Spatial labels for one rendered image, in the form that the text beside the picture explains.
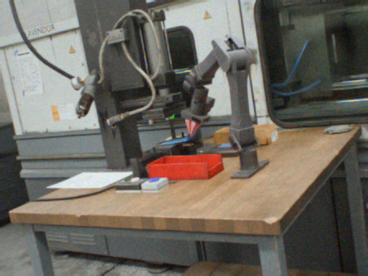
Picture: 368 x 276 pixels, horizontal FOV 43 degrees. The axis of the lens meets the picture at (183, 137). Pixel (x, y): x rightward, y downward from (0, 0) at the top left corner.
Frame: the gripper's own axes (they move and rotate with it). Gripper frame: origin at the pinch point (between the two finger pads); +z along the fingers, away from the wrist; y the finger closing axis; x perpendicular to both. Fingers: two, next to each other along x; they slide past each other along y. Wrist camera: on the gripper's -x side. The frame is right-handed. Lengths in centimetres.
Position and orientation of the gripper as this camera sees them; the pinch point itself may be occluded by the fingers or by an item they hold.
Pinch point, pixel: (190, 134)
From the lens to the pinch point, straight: 188.4
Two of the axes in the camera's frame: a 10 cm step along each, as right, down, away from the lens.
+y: -8.4, -3.5, 4.1
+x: -4.9, 2.2, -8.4
